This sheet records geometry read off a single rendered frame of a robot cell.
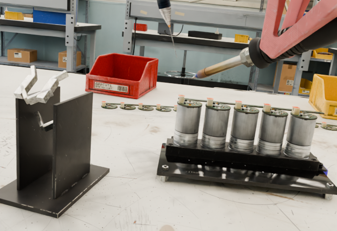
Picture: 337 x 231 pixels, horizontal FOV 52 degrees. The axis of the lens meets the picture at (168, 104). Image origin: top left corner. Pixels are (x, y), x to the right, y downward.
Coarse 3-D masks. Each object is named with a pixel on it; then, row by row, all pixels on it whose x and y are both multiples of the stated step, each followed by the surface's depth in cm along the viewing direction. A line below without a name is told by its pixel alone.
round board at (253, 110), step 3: (234, 108) 34; (243, 108) 34; (252, 108) 34; (255, 108) 35; (240, 111) 33; (243, 111) 33; (246, 111) 33; (252, 111) 33; (255, 111) 33; (258, 111) 34
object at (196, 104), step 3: (186, 99) 35; (177, 102) 34; (186, 102) 34; (195, 102) 35; (198, 102) 35; (183, 105) 33; (186, 105) 33; (189, 105) 33; (192, 105) 33; (195, 105) 34; (198, 105) 34; (201, 105) 34
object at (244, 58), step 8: (240, 56) 28; (248, 56) 27; (216, 64) 30; (224, 64) 29; (232, 64) 29; (240, 64) 28; (248, 64) 28; (200, 72) 31; (208, 72) 31; (216, 72) 30
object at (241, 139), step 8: (240, 112) 33; (232, 120) 34; (240, 120) 33; (248, 120) 33; (256, 120) 34; (232, 128) 34; (240, 128) 34; (248, 128) 33; (232, 136) 34; (240, 136) 34; (248, 136) 34; (232, 144) 34; (240, 144) 34; (248, 144) 34; (240, 152) 34; (248, 152) 34
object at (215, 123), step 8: (216, 104) 34; (208, 112) 34; (216, 112) 33; (224, 112) 33; (208, 120) 34; (216, 120) 33; (224, 120) 34; (208, 128) 34; (216, 128) 34; (224, 128) 34; (208, 136) 34; (216, 136) 34; (224, 136) 34; (208, 144) 34; (216, 144) 34; (224, 144) 34
